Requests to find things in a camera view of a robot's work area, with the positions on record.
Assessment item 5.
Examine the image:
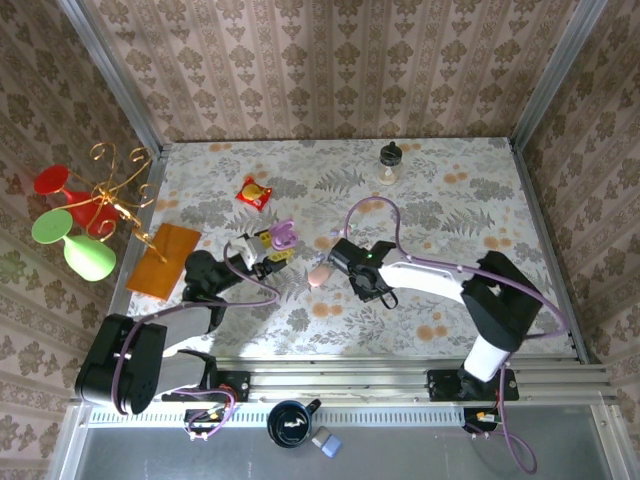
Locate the aluminium frame post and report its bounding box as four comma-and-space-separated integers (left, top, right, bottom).
57, 0, 169, 156
509, 0, 609, 151

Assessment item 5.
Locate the black power connector block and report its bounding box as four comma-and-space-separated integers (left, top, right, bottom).
462, 407, 501, 437
183, 408, 234, 442

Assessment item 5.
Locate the small blue grey box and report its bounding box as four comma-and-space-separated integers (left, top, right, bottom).
310, 426, 344, 460

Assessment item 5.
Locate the gold wire glass rack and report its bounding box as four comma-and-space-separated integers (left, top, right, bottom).
67, 142, 169, 264

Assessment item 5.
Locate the glass jar with black lid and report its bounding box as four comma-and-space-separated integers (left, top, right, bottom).
378, 141, 402, 186

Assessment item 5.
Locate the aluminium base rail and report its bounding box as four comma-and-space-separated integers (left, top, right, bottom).
69, 357, 616, 406

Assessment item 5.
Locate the pink earbud charging case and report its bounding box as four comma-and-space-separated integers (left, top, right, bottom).
307, 264, 334, 289

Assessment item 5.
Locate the purple earbud charging case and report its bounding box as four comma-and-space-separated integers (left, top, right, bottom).
268, 218, 297, 251

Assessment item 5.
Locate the white slotted cable duct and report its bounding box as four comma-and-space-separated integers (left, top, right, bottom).
87, 407, 469, 429

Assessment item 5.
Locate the green plastic wine glass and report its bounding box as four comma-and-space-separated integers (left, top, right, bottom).
31, 208, 117, 282

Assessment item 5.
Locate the orange flat sheet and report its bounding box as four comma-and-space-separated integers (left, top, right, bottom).
124, 223, 203, 301

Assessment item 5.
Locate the red plastic wine glass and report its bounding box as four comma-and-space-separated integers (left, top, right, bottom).
33, 164, 121, 236

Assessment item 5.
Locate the black mug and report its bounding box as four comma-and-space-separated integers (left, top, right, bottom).
266, 398, 323, 450

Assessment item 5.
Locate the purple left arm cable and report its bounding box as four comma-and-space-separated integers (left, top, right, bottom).
113, 241, 281, 442

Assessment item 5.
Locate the red yellow snack packet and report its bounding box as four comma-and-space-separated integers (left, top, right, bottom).
234, 175, 274, 209

